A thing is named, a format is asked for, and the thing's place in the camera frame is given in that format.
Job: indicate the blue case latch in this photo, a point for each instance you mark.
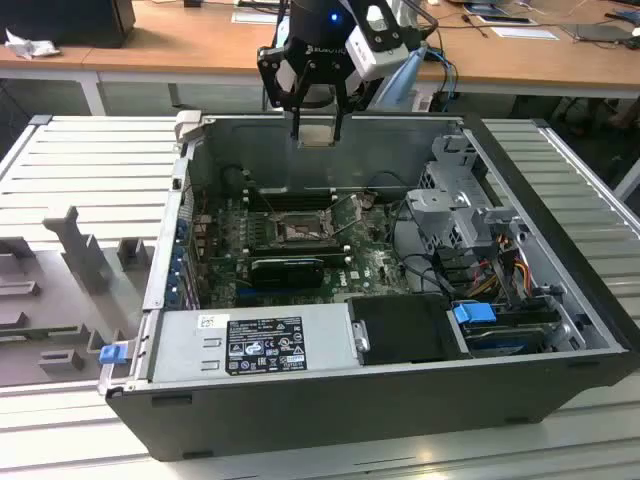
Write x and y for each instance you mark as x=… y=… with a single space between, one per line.
x=111 y=355

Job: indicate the grey metal drive cage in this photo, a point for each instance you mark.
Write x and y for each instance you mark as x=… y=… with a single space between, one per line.
x=435 y=205

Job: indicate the white paper sheet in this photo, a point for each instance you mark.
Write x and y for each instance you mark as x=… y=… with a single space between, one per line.
x=525 y=32

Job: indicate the flat dark phone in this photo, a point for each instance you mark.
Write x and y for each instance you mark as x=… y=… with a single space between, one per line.
x=505 y=19

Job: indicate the wooden desk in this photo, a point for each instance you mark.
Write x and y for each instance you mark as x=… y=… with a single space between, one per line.
x=200 y=45

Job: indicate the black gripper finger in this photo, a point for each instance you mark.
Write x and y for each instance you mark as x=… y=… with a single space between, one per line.
x=299 y=120
x=339 y=125

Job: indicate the round coin battery holder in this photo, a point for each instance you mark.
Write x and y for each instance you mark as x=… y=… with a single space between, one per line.
x=368 y=200

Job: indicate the black open PC case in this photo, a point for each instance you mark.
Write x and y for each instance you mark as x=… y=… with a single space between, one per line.
x=300 y=420

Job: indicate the blue expansion slot clip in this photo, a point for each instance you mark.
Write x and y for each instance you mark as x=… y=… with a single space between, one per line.
x=172 y=295
x=178 y=255
x=182 y=233
x=175 y=273

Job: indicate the green motherboard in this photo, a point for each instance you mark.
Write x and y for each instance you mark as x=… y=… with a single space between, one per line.
x=370 y=270

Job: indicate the hard disk in blue carrier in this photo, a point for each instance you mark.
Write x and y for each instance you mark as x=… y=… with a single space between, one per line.
x=472 y=312

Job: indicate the CPU socket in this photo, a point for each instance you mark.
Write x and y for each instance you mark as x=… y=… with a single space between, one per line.
x=295 y=231

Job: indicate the black RAM slot row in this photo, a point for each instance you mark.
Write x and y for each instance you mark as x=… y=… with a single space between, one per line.
x=265 y=200
x=300 y=248

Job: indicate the silver square CPU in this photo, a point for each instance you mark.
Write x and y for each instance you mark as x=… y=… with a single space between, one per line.
x=316 y=135

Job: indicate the black computer tower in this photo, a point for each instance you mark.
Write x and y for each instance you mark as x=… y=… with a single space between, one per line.
x=65 y=22

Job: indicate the crumpled white paper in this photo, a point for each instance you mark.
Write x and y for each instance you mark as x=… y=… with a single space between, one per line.
x=30 y=47

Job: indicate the grey parts rack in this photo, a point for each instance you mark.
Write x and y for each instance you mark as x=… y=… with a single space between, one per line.
x=60 y=300

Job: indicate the white flat paper pad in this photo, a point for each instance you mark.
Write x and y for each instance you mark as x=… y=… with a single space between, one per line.
x=255 y=18

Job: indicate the grey power supply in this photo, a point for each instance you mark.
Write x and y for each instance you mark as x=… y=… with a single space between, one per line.
x=185 y=350

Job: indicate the pale blue teach pendant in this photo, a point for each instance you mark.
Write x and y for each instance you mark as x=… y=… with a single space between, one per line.
x=407 y=75

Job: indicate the small white box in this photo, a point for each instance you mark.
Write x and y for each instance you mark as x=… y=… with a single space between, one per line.
x=422 y=102

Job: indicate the black graphics card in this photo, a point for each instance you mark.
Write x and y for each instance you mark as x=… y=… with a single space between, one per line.
x=287 y=272

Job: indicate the black plastic shroud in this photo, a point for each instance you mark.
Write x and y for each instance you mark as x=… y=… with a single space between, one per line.
x=405 y=330

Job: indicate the green RAM stick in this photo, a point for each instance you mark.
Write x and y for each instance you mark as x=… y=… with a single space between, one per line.
x=22 y=336

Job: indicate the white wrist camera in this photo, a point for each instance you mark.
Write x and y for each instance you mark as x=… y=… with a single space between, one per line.
x=372 y=55

